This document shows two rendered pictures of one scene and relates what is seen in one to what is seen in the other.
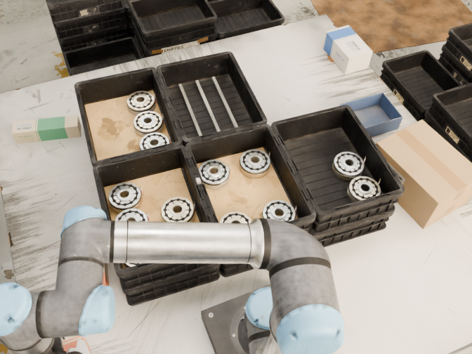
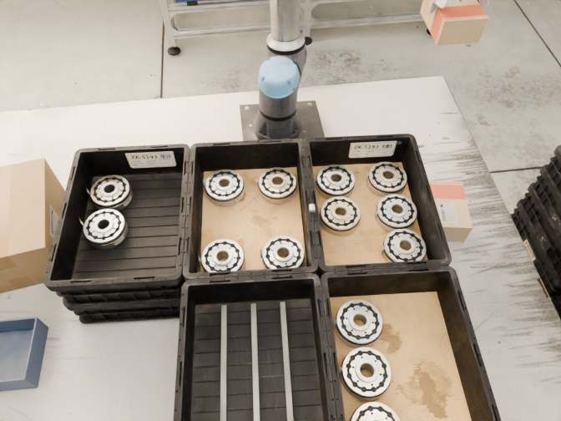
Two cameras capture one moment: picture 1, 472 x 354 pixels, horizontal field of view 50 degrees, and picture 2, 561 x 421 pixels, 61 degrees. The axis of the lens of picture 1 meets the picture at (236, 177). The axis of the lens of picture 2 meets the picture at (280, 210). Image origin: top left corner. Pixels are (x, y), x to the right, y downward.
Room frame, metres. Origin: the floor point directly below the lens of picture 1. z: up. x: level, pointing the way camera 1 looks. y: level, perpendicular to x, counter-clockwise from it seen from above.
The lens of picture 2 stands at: (1.56, 0.23, 1.86)
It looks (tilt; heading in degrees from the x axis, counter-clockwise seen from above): 55 degrees down; 197
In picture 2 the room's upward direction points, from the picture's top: straight up
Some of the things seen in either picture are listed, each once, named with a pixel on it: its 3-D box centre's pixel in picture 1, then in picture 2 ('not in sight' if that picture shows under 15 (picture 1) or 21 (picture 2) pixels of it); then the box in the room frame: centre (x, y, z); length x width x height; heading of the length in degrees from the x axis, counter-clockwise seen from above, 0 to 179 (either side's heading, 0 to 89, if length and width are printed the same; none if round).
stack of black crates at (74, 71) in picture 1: (108, 76); not in sight; (2.13, 0.73, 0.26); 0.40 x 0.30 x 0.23; 114
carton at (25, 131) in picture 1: (47, 129); not in sight; (1.30, 0.73, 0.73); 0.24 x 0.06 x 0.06; 101
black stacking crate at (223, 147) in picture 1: (246, 189); (250, 215); (0.95, -0.04, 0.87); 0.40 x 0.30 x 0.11; 21
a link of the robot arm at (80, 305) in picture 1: (79, 301); not in sight; (0.33, 0.25, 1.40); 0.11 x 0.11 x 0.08; 7
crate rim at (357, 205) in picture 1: (334, 157); (124, 210); (1.06, -0.32, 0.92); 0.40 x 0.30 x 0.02; 21
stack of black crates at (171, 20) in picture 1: (175, 43); not in sight; (2.30, 0.37, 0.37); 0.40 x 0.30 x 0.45; 114
